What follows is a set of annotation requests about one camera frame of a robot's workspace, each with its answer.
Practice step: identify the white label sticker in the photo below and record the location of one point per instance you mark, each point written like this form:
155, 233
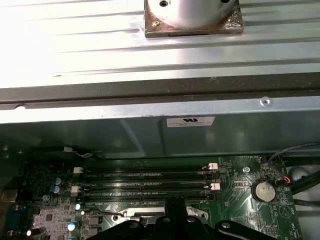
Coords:
190, 122

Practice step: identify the metal locking lever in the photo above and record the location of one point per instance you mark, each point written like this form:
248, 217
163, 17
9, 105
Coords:
105, 212

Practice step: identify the round coin battery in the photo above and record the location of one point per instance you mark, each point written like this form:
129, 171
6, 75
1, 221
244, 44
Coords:
262, 192

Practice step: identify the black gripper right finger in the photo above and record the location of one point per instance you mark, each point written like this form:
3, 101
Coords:
182, 225

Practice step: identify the green motherboard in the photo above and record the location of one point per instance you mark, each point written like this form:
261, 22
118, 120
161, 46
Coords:
237, 172

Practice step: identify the black PC case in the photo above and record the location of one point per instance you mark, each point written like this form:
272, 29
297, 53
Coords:
150, 140

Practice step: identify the RAM slot black latches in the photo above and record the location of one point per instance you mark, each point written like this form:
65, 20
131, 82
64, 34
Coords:
137, 197
137, 178

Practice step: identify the CPU socket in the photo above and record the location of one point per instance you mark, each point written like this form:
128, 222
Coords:
120, 215

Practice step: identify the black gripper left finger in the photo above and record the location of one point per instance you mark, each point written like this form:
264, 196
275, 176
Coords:
171, 225

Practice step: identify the square brown base plate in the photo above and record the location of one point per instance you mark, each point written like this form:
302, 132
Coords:
195, 32

